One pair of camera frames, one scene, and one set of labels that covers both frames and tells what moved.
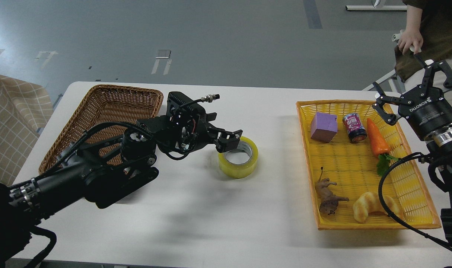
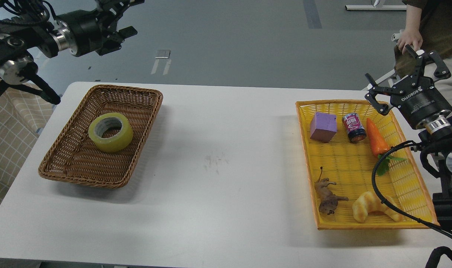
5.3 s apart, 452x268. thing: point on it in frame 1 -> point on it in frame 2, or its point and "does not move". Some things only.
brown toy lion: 329,201 does not move
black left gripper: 186,127 -> 85,29
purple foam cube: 324,126 does not move
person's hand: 411,36 does not move
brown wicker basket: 104,104 does not move
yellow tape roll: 247,146 -> 110,132
